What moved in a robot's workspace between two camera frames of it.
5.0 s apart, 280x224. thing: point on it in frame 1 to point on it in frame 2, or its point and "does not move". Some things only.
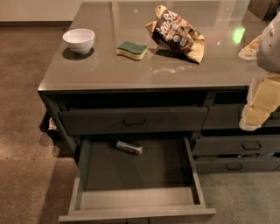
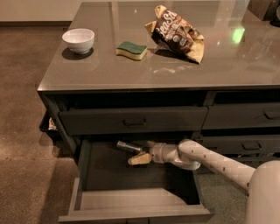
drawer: (129, 120) does not move
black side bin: (50, 124) does not move
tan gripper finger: (250, 52) to (150, 143)
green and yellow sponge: (133, 51) does not move
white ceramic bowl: (80, 40) does not move
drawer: (235, 164) to (253, 159)
